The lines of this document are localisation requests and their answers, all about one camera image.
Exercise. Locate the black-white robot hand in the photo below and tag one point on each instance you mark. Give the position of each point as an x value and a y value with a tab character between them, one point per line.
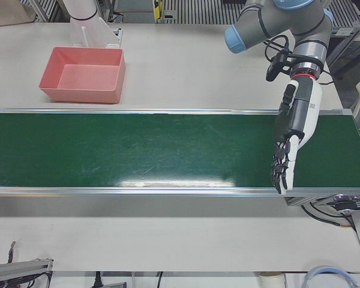
303	111

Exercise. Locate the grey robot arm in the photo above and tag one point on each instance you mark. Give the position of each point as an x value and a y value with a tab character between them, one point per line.
288	18

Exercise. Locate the pink plastic box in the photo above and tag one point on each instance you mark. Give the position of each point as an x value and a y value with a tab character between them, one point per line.
84	76

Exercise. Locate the green conveyor belt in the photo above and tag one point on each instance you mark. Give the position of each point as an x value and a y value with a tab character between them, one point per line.
138	150

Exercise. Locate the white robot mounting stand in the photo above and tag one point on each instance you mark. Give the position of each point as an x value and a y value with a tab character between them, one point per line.
81	12

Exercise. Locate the black power plug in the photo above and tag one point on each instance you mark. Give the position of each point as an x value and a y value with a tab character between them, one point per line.
97	280

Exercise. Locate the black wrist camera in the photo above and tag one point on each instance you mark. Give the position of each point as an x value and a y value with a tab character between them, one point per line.
273	67

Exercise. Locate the aluminium profile rail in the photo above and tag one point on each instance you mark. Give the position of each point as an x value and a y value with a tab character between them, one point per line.
18	268

